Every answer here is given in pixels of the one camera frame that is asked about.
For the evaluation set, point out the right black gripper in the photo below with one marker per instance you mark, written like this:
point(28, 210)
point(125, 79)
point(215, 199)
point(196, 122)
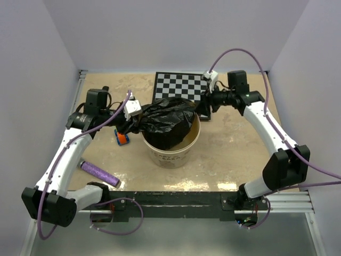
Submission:
point(208, 100)

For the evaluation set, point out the beige round trash bin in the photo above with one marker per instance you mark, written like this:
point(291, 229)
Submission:
point(178, 155)

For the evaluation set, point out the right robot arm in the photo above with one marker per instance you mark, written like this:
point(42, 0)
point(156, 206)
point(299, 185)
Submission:
point(287, 164)

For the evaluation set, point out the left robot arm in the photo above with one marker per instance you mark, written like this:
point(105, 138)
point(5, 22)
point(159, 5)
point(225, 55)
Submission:
point(50, 200)

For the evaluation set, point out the black white chessboard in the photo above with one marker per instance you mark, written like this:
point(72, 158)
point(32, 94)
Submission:
point(181, 85)

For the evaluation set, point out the colourful toy block car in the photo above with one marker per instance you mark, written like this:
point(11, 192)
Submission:
point(122, 139)

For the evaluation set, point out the purple glitter microphone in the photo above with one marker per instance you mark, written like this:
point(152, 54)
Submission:
point(99, 173)

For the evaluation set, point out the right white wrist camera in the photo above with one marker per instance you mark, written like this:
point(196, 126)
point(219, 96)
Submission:
point(211, 77)

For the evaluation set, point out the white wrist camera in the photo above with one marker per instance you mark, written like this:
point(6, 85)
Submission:
point(211, 77)
point(132, 108)

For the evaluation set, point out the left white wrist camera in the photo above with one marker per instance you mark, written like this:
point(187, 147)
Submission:
point(132, 108)

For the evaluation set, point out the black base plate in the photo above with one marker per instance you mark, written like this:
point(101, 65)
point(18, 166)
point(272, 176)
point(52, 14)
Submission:
point(123, 209)

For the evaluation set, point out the aluminium left rail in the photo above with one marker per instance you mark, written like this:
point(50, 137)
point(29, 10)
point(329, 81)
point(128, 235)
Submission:
point(79, 85)

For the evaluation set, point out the aluminium rail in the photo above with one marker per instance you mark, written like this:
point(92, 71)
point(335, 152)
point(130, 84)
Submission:
point(290, 204)
point(79, 85)

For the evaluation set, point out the aluminium front rail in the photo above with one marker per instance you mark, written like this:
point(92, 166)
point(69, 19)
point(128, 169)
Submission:
point(290, 204)

